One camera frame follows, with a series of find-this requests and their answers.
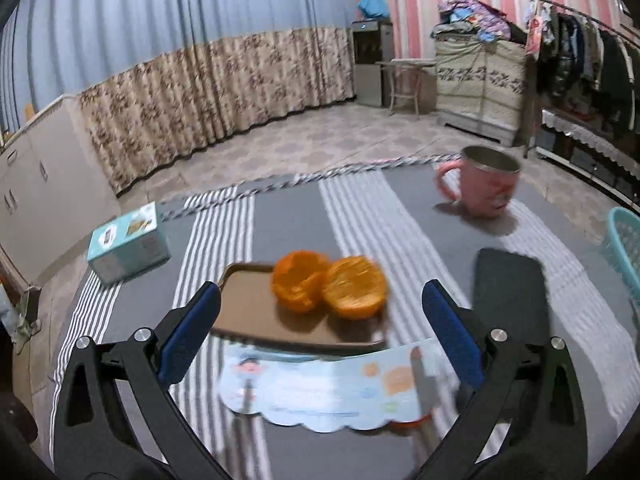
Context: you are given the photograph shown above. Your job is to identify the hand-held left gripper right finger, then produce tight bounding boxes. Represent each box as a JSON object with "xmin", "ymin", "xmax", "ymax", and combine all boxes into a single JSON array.
[{"xmin": 421, "ymin": 280, "xmax": 588, "ymax": 480}]

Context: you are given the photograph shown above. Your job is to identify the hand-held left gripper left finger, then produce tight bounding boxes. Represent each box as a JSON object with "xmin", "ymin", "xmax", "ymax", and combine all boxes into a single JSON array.
[{"xmin": 52, "ymin": 281, "xmax": 226, "ymax": 480}]

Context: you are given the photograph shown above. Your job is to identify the orange peel half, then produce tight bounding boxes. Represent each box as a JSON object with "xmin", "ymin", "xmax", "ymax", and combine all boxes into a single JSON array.
[
  {"xmin": 271, "ymin": 251, "xmax": 332, "ymax": 315},
  {"xmin": 321, "ymin": 256, "xmax": 389, "ymax": 321}
]

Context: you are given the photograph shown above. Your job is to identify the teal plastic basket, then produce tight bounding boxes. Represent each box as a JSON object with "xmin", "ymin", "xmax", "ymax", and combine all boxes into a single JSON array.
[{"xmin": 599, "ymin": 207, "xmax": 640, "ymax": 316}]

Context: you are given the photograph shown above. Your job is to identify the brown tray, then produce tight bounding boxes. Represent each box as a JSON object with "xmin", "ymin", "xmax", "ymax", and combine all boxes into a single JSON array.
[{"xmin": 209, "ymin": 261, "xmax": 388, "ymax": 356}]

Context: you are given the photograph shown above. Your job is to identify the black rectangular pad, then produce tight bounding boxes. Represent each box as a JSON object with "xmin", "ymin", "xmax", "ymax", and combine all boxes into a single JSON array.
[{"xmin": 472, "ymin": 248, "xmax": 552, "ymax": 366}]

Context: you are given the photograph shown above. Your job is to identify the teal tissue box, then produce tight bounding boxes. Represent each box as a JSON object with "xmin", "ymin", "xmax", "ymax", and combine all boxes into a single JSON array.
[{"xmin": 86, "ymin": 202, "xmax": 171, "ymax": 285}]

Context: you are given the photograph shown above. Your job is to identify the cloud-edged white card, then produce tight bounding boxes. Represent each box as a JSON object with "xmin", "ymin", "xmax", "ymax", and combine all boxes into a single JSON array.
[{"xmin": 218, "ymin": 338, "xmax": 453, "ymax": 433}]

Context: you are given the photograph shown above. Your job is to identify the grey striped table cloth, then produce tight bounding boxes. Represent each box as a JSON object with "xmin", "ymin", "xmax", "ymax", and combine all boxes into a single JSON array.
[{"xmin": 47, "ymin": 162, "xmax": 636, "ymax": 480}]

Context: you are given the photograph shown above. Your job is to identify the pink mug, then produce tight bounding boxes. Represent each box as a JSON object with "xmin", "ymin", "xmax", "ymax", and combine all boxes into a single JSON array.
[{"xmin": 434, "ymin": 145, "xmax": 522, "ymax": 219}]

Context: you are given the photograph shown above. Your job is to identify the white low cabinet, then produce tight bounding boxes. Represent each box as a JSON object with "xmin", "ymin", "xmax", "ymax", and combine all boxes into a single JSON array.
[{"xmin": 0, "ymin": 95, "xmax": 123, "ymax": 286}]

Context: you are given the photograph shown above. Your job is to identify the lace-covered low shelf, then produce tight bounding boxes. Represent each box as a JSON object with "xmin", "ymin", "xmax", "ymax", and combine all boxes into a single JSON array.
[{"xmin": 540, "ymin": 107, "xmax": 640, "ymax": 196}]

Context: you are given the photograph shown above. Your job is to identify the cloth-covered cabinet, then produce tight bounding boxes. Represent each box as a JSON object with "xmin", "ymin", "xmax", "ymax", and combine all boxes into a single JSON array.
[{"xmin": 434, "ymin": 35, "xmax": 528, "ymax": 147}]

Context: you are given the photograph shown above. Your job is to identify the small round table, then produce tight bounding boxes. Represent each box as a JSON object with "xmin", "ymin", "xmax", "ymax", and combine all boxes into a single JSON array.
[{"xmin": 375, "ymin": 58, "xmax": 438, "ymax": 116}]

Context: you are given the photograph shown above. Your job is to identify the grey water dispenser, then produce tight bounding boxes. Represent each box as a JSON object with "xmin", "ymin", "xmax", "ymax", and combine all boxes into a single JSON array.
[{"xmin": 351, "ymin": 20, "xmax": 396, "ymax": 107}]

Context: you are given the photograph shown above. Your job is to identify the blue and floral curtain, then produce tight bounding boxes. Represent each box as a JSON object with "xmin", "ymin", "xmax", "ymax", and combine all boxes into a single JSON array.
[{"xmin": 0, "ymin": 0, "xmax": 358, "ymax": 196}]

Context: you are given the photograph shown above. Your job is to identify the row of hanging clothes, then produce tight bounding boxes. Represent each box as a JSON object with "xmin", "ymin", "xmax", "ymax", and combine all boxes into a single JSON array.
[{"xmin": 540, "ymin": 7, "xmax": 640, "ymax": 116}]

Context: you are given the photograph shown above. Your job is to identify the pink hanging bag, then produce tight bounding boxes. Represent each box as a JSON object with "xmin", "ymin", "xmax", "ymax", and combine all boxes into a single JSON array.
[{"xmin": 525, "ymin": 2, "xmax": 546, "ymax": 56}]

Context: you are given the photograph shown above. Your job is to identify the pile of clothes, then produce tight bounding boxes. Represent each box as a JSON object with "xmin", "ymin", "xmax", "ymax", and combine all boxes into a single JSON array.
[{"xmin": 431, "ymin": 0, "xmax": 526, "ymax": 43}]

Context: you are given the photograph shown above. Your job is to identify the blue covered water bottle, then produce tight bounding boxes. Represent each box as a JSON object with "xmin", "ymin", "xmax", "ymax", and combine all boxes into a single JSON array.
[{"xmin": 357, "ymin": 0, "xmax": 391, "ymax": 22}]

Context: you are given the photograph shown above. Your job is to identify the metal clothes rack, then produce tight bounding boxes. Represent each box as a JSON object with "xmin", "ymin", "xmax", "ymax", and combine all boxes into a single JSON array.
[{"xmin": 522, "ymin": 0, "xmax": 640, "ymax": 161}]

